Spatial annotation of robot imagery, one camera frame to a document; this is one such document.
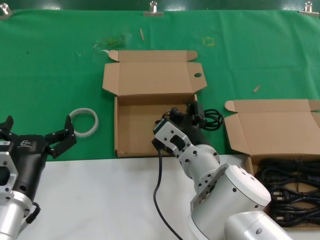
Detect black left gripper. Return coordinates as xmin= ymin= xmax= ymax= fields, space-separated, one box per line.
xmin=0 ymin=114 xmax=78 ymax=201

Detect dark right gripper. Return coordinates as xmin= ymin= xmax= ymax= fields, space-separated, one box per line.
xmin=174 ymin=100 xmax=208 ymax=148

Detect empty open cardboard box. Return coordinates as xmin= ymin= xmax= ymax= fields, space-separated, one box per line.
xmin=101 ymin=49 xmax=207 ymax=158

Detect clear tape roll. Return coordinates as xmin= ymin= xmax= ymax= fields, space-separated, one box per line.
xmin=68 ymin=107 xmax=99 ymax=138

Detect green table cloth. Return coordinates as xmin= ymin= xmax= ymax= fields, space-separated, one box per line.
xmin=0 ymin=9 xmax=320 ymax=162

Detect silver binder clip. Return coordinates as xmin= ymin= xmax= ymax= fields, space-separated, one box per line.
xmin=298 ymin=1 xmax=320 ymax=17
xmin=143 ymin=0 xmax=165 ymax=17
xmin=0 ymin=4 xmax=12 ymax=21

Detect clear tape scraps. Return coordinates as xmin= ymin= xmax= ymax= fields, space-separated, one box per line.
xmin=93 ymin=33 xmax=131 ymax=55

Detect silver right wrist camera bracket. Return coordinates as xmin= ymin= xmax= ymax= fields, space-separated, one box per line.
xmin=151 ymin=118 xmax=198 ymax=163

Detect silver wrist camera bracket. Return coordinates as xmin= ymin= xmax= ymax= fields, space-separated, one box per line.
xmin=151 ymin=118 xmax=198 ymax=163
xmin=0 ymin=151 xmax=19 ymax=194

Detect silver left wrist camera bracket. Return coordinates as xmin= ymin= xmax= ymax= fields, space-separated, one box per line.
xmin=0 ymin=151 xmax=19 ymax=194

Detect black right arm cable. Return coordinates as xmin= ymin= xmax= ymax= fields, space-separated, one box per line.
xmin=152 ymin=139 xmax=185 ymax=240

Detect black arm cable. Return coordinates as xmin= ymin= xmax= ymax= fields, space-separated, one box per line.
xmin=152 ymin=139 xmax=185 ymax=240
xmin=24 ymin=201 xmax=41 ymax=225

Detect open cardboard box with cables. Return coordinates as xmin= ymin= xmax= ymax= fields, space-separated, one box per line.
xmin=224 ymin=98 xmax=320 ymax=228

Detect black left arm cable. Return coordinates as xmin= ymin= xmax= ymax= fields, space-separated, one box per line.
xmin=24 ymin=201 xmax=41 ymax=225

